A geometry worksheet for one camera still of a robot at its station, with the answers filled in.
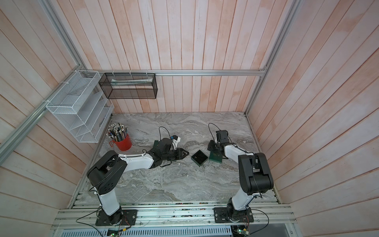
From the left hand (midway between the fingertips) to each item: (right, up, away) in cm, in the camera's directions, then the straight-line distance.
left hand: (187, 155), depth 89 cm
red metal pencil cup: (-43, +6, +6) cm, 43 cm away
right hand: (+15, +5, +9) cm, 18 cm away
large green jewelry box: (-22, +6, +11) cm, 25 cm away
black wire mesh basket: (-39, +45, +6) cm, 60 cm away
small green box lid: (+18, -1, +2) cm, 18 cm away
